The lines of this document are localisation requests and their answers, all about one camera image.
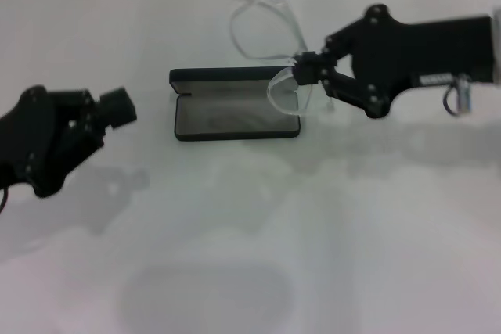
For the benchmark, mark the black glasses case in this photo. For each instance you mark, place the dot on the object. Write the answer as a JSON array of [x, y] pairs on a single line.
[[219, 119]]

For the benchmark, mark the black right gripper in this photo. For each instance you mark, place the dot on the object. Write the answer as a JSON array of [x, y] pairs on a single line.
[[411, 52]]

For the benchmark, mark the clear white glasses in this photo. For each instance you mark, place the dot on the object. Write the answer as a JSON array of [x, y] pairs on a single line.
[[274, 93]]

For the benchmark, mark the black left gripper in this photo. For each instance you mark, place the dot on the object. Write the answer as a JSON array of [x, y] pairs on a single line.
[[35, 142]]

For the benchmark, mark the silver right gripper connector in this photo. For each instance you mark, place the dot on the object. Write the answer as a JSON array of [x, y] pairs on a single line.
[[463, 95]]

